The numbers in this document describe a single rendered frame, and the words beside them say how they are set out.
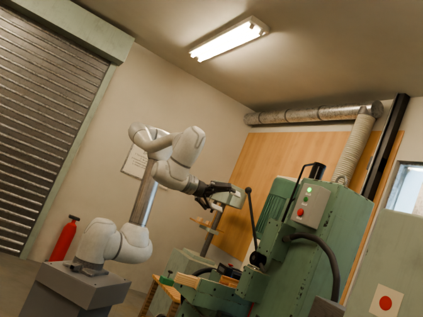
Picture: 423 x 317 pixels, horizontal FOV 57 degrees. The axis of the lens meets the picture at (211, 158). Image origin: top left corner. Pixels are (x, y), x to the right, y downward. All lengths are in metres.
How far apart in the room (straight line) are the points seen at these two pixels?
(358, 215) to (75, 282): 1.30
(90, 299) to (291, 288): 0.92
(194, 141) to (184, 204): 3.37
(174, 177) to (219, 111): 3.49
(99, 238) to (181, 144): 0.72
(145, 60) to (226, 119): 1.28
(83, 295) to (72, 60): 3.13
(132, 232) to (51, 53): 2.86
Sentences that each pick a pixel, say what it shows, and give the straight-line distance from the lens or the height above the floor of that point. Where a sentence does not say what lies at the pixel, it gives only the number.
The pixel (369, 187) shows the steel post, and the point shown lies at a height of 1.88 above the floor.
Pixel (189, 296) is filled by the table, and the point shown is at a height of 0.86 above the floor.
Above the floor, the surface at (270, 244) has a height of 1.20.
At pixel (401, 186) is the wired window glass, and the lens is 3.31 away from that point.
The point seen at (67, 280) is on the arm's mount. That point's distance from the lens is 2.04.
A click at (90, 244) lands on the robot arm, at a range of 2.09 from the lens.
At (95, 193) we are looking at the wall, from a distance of 4.66.
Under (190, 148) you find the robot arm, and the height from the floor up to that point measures 1.44.
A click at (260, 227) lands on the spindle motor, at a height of 1.25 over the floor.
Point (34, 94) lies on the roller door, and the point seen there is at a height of 1.64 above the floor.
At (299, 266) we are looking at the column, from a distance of 1.58.
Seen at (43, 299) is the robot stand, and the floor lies 0.53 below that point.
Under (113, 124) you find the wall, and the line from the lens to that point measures 4.65.
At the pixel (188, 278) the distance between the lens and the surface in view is 1.73.
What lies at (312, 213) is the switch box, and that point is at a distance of 1.53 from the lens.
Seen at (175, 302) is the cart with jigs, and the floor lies 0.50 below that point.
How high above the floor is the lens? 1.23
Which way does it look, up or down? 7 degrees up
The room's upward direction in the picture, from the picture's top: 23 degrees clockwise
